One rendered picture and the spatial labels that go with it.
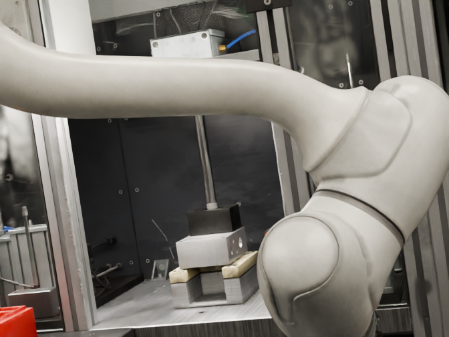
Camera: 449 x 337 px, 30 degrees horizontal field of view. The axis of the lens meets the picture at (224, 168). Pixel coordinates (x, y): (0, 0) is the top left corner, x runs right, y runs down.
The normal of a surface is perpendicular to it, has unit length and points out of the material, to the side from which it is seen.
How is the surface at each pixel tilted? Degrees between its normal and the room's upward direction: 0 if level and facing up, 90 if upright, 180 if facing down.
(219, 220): 90
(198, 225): 90
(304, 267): 69
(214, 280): 90
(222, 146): 90
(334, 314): 130
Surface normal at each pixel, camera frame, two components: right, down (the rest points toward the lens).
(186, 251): -0.29, 0.09
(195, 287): 0.95, -0.12
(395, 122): 0.15, -0.36
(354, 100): -0.38, -0.76
